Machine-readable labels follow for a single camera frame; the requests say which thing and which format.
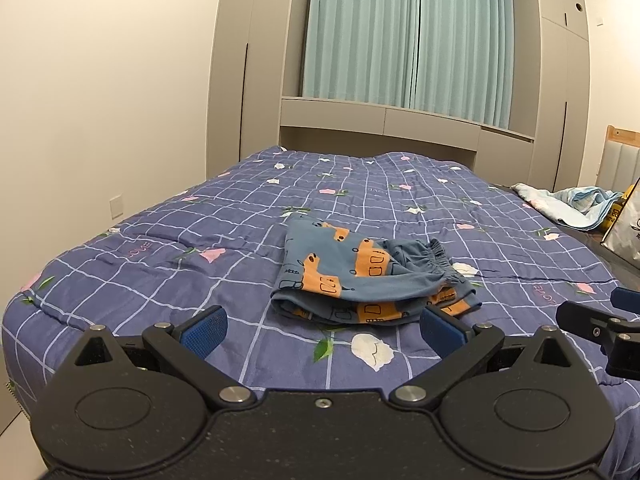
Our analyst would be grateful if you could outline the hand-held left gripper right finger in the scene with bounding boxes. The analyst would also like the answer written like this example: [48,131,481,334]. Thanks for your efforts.
[389,305,577,407]

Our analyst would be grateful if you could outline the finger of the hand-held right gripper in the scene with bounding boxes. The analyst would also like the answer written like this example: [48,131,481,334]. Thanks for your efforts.
[555,301,640,345]
[610,287,640,315]

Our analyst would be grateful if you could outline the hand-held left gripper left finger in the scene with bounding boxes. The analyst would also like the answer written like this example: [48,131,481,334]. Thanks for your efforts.
[74,304,252,407]

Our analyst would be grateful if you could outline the blue pants with orange print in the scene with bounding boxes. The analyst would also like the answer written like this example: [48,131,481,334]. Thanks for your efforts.
[270,213,484,329]

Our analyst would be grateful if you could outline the white and yellow bag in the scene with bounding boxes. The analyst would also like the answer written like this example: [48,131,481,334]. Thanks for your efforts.
[600,177,640,267]

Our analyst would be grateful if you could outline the blue checked floral blanket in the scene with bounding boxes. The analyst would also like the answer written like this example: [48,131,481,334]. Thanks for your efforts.
[0,145,640,480]

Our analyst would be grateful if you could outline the light blue cloth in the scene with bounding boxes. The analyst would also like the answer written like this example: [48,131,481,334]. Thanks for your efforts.
[510,182,624,234]

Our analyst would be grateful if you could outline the wooden padded headboard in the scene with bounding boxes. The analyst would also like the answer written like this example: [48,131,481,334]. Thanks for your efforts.
[597,124,640,195]

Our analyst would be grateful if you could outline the beige built-in wardrobe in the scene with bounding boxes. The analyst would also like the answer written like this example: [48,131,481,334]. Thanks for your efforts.
[206,0,592,194]

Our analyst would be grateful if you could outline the teal curtain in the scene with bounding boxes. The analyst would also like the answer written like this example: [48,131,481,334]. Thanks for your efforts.
[300,0,516,129]

